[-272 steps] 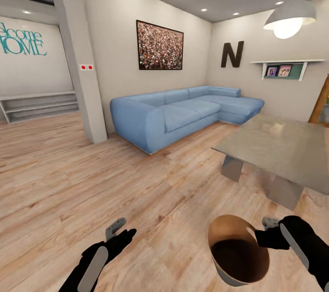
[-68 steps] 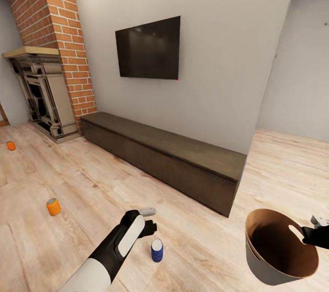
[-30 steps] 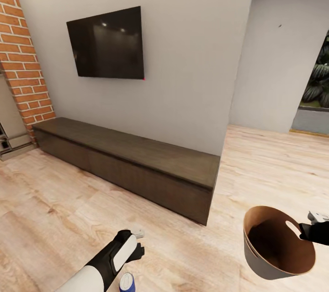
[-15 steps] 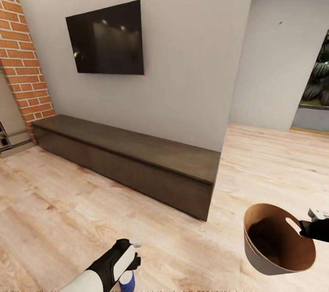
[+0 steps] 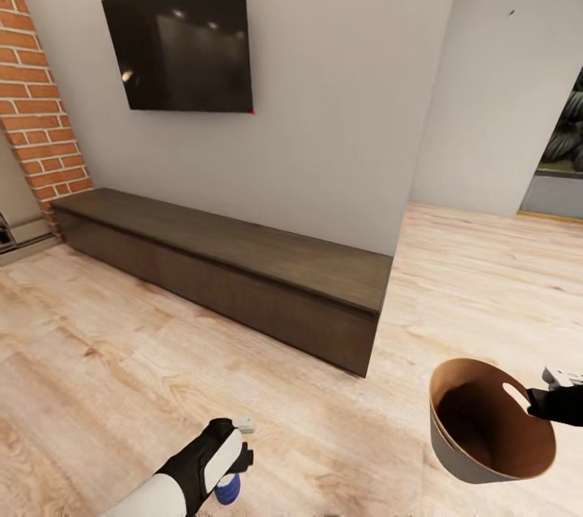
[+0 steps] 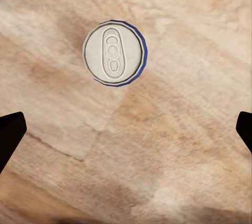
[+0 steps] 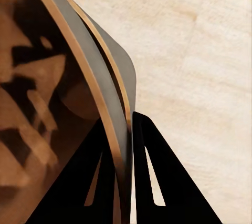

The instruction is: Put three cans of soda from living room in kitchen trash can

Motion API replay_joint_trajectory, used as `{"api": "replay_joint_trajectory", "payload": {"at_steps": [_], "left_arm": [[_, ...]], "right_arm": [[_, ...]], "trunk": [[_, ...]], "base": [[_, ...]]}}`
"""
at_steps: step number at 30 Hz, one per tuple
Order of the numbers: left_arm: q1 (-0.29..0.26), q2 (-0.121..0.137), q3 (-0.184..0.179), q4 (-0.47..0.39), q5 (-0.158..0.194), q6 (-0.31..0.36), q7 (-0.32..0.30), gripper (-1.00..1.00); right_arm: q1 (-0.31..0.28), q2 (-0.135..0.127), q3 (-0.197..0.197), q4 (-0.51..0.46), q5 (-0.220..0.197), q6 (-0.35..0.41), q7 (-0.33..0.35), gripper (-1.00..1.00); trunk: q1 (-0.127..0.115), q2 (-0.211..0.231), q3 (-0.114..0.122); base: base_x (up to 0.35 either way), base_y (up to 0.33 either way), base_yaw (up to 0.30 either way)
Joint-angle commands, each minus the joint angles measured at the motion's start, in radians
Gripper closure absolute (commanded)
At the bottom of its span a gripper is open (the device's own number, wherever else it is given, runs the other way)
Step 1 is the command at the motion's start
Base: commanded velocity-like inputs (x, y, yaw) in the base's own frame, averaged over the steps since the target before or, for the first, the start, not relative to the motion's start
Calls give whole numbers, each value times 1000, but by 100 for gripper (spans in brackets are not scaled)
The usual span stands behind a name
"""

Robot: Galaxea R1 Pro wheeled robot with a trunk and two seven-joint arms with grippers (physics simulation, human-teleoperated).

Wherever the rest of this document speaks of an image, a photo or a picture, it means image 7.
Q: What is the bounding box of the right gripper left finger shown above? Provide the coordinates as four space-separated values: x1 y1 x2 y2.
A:
25 118 115 224

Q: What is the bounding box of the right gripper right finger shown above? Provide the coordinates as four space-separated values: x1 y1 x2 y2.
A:
132 111 223 224

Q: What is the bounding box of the trash can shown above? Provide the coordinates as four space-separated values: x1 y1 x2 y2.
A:
0 0 137 224

